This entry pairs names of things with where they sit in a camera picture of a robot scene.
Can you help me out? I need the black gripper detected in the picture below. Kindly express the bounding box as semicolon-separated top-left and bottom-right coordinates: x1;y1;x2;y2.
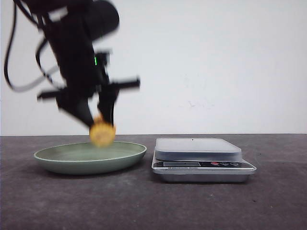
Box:
37;14;140;128

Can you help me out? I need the yellow corn cob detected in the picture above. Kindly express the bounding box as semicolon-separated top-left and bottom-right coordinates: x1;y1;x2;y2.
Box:
89;115;116;147

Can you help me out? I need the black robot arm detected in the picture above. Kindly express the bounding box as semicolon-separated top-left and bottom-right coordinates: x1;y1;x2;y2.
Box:
15;0;140;127

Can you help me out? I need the green round plate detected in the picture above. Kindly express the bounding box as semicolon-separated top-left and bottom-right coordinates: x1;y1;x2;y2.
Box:
34;141;147;175

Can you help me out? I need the silver digital kitchen scale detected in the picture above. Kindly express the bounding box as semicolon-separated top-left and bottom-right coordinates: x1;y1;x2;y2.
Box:
152;138;257;183

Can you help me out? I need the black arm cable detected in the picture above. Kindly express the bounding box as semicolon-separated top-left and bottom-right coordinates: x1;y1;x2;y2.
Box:
3;0;60;93

